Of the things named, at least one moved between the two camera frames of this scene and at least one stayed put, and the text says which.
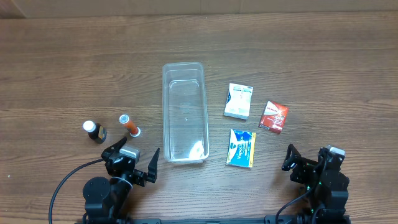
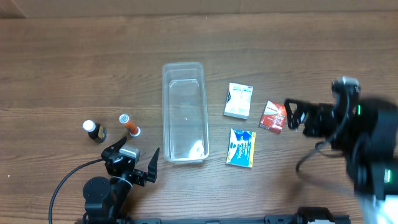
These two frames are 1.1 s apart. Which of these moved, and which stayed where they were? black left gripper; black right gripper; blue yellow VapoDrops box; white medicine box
Moved: black right gripper
Stayed: blue yellow VapoDrops box; black left gripper; white medicine box
